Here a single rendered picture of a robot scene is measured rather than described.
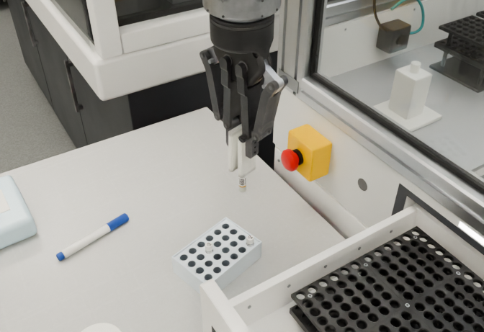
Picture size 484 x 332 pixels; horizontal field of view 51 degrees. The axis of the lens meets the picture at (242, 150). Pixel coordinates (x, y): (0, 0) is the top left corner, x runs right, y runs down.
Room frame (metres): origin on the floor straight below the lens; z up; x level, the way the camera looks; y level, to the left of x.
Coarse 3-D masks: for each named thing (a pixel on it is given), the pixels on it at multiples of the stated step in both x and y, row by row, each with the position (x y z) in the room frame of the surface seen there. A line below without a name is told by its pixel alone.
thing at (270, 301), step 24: (408, 216) 0.54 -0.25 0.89; (432, 216) 0.54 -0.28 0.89; (360, 240) 0.49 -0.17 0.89; (384, 240) 0.52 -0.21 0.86; (408, 240) 0.54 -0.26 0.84; (456, 240) 0.49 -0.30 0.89; (312, 264) 0.45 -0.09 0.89; (336, 264) 0.47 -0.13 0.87; (480, 264) 0.45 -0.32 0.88; (264, 288) 0.41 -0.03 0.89; (288, 288) 0.42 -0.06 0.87; (312, 288) 0.45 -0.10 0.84; (240, 312) 0.38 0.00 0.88; (264, 312) 0.40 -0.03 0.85; (288, 312) 0.41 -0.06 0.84
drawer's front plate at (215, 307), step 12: (204, 288) 0.38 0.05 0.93; (216, 288) 0.38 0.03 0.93; (204, 300) 0.38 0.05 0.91; (216, 300) 0.36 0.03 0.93; (228, 300) 0.36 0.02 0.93; (204, 312) 0.38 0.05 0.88; (216, 312) 0.35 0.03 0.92; (228, 312) 0.35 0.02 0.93; (204, 324) 0.38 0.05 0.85; (216, 324) 0.35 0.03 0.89; (228, 324) 0.33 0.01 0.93; (240, 324) 0.33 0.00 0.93
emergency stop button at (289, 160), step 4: (284, 152) 0.69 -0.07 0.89; (288, 152) 0.69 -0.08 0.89; (292, 152) 0.69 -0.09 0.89; (284, 156) 0.69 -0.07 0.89; (288, 156) 0.68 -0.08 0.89; (292, 156) 0.68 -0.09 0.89; (296, 156) 0.68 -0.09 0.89; (284, 160) 0.69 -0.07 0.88; (288, 160) 0.68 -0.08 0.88; (292, 160) 0.68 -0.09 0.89; (296, 160) 0.68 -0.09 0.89; (284, 164) 0.69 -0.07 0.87; (288, 164) 0.68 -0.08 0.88; (292, 164) 0.67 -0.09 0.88; (296, 164) 0.67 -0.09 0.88; (288, 168) 0.68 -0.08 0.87; (292, 168) 0.67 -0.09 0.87; (296, 168) 0.68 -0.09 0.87
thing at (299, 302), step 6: (294, 294) 0.39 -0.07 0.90; (300, 294) 0.40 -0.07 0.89; (306, 294) 0.39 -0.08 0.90; (294, 300) 0.39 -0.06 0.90; (300, 300) 0.38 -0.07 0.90; (306, 300) 0.39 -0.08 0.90; (312, 300) 0.38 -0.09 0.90; (300, 306) 0.38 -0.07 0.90; (312, 306) 0.38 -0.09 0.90; (318, 306) 0.38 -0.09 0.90; (306, 312) 0.37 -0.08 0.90; (318, 312) 0.37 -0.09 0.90; (312, 318) 0.36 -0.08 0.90; (318, 318) 0.36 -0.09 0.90; (324, 318) 0.36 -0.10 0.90; (318, 324) 0.35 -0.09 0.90; (330, 324) 0.35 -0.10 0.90; (318, 330) 0.35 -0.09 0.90; (324, 330) 0.34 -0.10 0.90; (336, 330) 0.34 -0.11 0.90
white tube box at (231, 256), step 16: (224, 224) 0.62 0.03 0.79; (208, 240) 0.59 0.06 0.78; (224, 240) 0.59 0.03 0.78; (240, 240) 0.59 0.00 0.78; (256, 240) 0.58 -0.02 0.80; (176, 256) 0.54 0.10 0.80; (192, 256) 0.54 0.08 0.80; (208, 256) 0.54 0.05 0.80; (224, 256) 0.54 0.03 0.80; (240, 256) 0.54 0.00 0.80; (256, 256) 0.56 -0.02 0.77; (176, 272) 0.53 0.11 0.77; (192, 272) 0.51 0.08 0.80; (208, 272) 0.51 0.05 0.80; (224, 272) 0.51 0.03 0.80; (240, 272) 0.54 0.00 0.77
